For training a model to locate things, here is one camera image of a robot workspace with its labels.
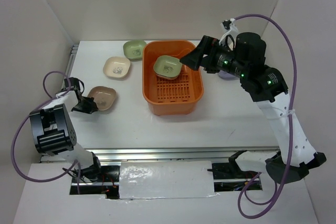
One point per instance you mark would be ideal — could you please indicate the brown plate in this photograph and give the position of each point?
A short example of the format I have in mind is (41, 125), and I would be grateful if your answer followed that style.
(160, 77)

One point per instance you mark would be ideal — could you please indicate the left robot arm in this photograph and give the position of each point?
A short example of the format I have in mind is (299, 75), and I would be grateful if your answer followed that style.
(54, 133)

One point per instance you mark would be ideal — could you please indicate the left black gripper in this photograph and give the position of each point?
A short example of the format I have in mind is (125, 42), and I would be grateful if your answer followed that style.
(91, 108)

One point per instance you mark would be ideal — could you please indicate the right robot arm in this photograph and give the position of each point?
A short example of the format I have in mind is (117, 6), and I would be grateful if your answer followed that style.
(268, 89)

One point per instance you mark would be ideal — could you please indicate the purple plate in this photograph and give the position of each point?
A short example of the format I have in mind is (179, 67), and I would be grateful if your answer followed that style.
(226, 76)

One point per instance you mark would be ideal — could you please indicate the aluminium rail frame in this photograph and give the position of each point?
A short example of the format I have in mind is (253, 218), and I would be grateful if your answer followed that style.
(225, 119)

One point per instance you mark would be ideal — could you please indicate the green plate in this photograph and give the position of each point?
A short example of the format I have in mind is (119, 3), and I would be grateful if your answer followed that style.
(133, 49)
(167, 67)

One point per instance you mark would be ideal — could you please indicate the yellow plate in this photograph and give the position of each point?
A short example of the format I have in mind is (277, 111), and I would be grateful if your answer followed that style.
(183, 73)

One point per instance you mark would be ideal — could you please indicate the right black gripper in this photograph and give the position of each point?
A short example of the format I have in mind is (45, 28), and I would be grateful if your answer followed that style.
(207, 45)

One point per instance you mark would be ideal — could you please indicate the cream plate left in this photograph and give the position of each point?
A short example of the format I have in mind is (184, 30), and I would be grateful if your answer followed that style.
(116, 67)

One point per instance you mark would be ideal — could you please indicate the white sheet front cover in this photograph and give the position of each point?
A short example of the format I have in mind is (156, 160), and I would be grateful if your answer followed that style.
(166, 180)

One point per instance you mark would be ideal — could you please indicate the pink-brown plate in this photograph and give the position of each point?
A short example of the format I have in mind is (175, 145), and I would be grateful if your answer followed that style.
(104, 97)

